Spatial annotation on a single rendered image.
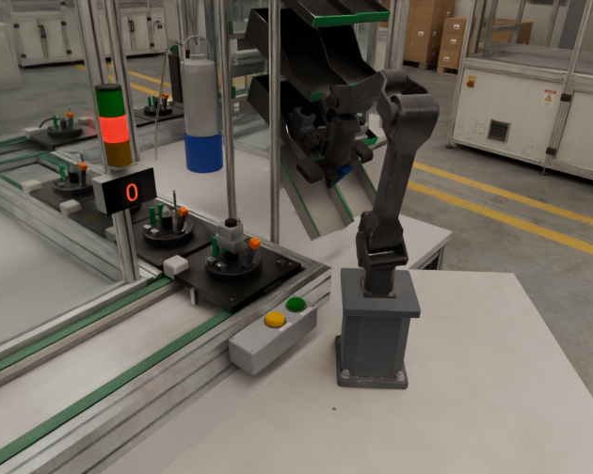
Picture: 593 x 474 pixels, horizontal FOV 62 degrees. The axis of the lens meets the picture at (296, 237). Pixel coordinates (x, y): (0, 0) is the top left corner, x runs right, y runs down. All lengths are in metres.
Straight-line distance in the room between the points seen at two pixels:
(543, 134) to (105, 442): 4.56
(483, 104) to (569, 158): 0.94
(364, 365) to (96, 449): 0.51
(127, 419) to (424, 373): 0.61
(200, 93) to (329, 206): 0.85
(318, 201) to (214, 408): 0.63
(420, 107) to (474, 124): 4.49
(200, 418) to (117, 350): 0.23
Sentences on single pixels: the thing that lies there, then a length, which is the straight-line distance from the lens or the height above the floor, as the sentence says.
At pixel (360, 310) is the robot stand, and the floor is 1.06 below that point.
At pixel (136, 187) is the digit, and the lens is 1.09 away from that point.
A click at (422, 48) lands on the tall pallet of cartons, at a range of 9.92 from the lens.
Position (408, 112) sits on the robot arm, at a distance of 0.79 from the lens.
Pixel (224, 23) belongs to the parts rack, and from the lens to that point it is 1.33.
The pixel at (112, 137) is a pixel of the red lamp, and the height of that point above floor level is 1.32.
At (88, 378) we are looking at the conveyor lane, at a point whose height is 0.92.
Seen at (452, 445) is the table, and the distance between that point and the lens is 1.02.
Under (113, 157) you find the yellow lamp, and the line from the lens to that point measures 1.06.
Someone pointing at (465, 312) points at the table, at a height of 0.86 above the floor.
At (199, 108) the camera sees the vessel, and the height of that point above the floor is 1.13.
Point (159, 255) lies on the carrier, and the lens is 1.31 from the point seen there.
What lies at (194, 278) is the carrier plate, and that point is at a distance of 1.19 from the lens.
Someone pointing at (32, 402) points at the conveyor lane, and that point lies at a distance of 1.06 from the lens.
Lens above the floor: 1.62
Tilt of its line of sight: 29 degrees down
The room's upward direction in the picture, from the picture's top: 1 degrees clockwise
